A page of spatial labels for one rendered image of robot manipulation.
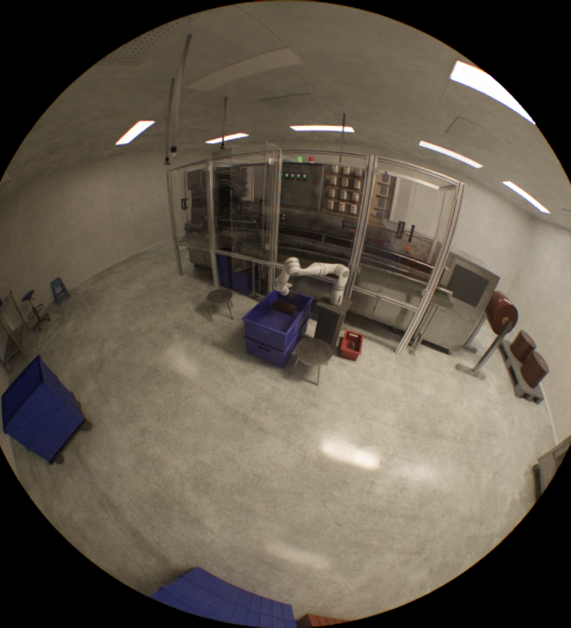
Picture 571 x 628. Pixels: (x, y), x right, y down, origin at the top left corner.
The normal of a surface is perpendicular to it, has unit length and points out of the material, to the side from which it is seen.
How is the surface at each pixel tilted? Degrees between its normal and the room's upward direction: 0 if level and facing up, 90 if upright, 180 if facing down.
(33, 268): 90
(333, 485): 0
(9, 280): 90
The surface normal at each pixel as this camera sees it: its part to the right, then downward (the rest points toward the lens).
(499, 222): -0.47, 0.51
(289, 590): 0.06, -0.80
